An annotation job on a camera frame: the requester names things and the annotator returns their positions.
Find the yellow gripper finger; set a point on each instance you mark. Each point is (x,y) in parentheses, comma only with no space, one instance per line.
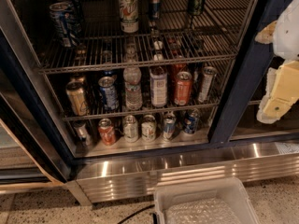
(285,91)
(265,36)

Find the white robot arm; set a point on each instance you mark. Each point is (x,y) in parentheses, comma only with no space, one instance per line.
(286,35)

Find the slim silver red can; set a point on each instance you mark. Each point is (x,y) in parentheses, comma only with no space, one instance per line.
(207,78)

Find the blue can bottom right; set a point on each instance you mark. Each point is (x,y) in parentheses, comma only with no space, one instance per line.
(190,122)

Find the orange soda can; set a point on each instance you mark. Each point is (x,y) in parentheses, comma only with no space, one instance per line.
(183,88)

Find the blue silver can bottom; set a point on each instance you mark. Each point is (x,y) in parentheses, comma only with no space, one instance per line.
(169,125)

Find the slim blue tall can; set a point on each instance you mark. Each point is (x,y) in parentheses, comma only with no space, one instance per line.
(154,9)

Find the white green can bottom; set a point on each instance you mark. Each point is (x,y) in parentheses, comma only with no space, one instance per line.
(148,128)

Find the stainless steel fridge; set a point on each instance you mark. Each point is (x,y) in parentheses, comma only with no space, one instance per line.
(229,140)

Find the white can bottom shelf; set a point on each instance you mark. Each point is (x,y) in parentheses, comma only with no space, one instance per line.
(130,128)

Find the white green soda can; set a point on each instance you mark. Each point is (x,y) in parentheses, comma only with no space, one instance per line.
(129,15)

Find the red can bottom shelf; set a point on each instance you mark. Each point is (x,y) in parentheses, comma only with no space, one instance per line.
(107,132)

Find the blue can middle shelf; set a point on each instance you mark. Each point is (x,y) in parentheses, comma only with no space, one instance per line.
(109,93)

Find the silver can bottom left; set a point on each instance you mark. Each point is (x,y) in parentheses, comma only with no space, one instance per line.
(82,132)

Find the middle blue pepsi can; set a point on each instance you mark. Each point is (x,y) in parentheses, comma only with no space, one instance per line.
(73,8)

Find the blue pepsi can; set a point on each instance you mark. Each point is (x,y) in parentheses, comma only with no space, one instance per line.
(73,8)
(65,23)

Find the gold soda can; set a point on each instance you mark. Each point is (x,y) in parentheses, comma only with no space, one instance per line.
(77,97)

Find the front blue pepsi can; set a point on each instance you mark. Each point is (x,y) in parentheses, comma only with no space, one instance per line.
(65,23)

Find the open fridge door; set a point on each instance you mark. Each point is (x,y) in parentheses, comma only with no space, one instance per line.
(28,160)

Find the clear plastic bin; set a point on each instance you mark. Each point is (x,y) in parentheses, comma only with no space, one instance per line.
(230,190)

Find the bubble wrap sheet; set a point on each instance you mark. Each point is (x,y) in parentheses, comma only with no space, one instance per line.
(206,211)

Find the clear plastic water bottle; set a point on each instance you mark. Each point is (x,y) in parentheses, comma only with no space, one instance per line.
(132,82)

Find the top wire fridge shelf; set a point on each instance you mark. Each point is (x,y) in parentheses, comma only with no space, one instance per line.
(210,37)

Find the wire fridge shelf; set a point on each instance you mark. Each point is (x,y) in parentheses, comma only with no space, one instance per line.
(213,100)
(210,37)

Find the middle wire fridge shelf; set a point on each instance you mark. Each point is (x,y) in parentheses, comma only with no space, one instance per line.
(213,100)

